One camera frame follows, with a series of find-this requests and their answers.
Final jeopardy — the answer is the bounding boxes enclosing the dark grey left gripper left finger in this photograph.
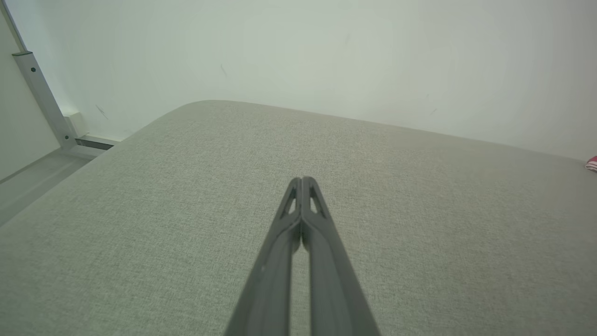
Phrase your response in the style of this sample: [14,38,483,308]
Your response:
[223,177,303,336]

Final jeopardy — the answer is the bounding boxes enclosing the white wall baseboard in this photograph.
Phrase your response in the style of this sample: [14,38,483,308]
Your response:
[63,111,123,151]

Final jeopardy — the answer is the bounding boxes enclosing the grey metal frame post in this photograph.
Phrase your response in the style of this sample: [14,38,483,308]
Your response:
[0,0,78,151]

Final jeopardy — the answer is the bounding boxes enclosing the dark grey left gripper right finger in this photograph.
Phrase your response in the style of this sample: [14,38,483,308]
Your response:
[301,176,381,336]

